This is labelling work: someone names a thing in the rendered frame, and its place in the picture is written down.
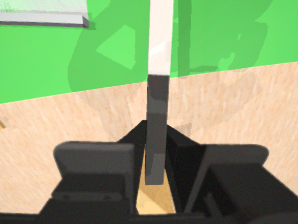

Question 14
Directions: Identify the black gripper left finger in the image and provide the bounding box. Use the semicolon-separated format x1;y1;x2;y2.
53;120;146;214

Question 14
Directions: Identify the green putting mat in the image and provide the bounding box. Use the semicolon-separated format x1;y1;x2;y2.
0;0;298;103

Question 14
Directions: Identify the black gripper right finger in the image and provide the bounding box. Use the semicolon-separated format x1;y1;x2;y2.
165;124;269;213

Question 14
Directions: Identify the red putter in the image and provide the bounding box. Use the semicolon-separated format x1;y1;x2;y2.
145;0;173;185

